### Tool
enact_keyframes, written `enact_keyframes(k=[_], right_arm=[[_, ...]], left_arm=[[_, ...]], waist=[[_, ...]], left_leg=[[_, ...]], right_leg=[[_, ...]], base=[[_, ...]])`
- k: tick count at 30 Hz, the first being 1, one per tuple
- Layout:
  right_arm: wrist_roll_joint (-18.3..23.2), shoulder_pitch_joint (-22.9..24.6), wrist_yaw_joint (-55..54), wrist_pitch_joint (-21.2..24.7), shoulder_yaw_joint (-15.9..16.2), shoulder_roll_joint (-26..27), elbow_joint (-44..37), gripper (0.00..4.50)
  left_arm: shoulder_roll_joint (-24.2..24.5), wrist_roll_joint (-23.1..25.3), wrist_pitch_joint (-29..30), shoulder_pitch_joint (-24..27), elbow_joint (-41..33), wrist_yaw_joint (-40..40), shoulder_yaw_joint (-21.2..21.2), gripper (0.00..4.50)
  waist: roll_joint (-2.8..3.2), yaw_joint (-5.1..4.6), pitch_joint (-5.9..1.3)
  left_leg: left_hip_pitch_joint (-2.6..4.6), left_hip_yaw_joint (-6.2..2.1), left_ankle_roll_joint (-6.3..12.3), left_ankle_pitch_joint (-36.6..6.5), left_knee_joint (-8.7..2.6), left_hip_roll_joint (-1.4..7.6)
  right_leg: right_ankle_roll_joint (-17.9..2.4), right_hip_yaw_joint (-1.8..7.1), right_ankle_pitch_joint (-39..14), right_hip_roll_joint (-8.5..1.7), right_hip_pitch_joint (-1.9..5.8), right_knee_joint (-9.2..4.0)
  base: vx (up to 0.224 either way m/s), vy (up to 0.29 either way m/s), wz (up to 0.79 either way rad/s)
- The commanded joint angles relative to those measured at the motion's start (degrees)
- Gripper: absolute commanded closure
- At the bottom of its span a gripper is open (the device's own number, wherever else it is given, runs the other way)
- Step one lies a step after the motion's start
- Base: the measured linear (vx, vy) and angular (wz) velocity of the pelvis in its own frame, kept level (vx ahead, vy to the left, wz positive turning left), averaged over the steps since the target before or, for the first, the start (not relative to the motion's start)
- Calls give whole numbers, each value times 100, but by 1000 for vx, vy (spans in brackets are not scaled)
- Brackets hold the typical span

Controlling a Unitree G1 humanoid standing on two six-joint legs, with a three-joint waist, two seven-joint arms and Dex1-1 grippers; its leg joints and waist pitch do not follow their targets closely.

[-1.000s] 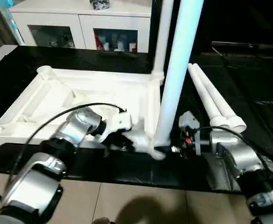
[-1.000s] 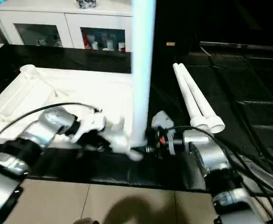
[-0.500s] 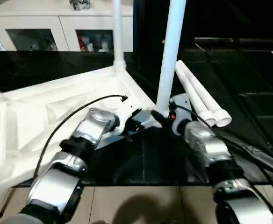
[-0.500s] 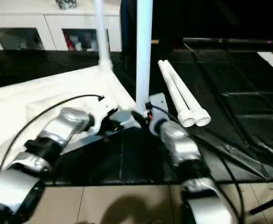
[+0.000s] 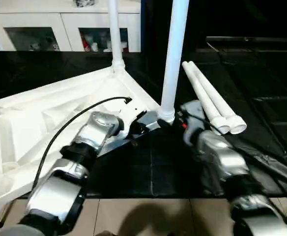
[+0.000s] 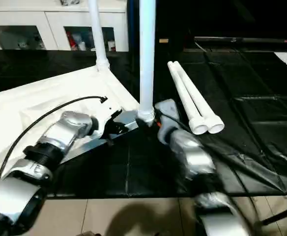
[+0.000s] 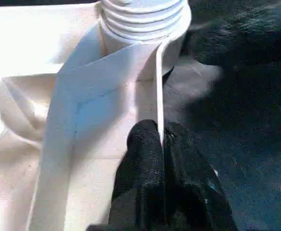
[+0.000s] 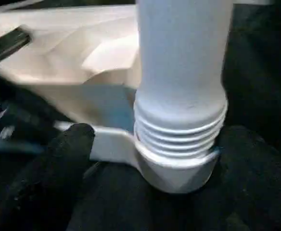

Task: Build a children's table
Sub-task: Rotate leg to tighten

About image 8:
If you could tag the white plastic table leg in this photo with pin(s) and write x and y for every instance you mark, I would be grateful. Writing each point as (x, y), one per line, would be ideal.
(184, 62)

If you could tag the white compartment tray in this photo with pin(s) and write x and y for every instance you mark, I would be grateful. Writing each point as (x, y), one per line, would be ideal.
(73, 48)

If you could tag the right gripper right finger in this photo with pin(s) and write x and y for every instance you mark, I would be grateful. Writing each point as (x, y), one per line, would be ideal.
(261, 187)

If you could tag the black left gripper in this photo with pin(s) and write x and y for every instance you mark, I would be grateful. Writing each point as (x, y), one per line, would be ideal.
(15, 110)

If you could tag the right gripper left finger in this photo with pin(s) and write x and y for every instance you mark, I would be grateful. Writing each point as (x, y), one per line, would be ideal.
(44, 183)

